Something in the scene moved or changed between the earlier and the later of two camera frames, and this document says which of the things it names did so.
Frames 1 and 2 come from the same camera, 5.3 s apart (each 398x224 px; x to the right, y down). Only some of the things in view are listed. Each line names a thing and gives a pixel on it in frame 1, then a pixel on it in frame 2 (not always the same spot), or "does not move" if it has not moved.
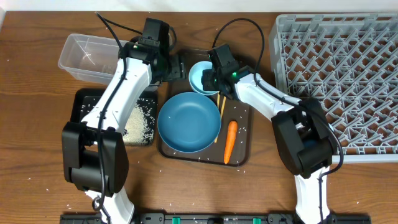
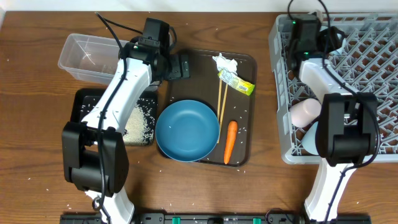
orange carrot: x=231 y=140 does not move
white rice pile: x=140 y=127 does not move
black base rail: x=216 y=218 does not move
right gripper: x=208 y=84 to x=329 y=37
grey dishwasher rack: x=348 y=62 does not move
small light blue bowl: x=194 y=78 to x=339 y=51
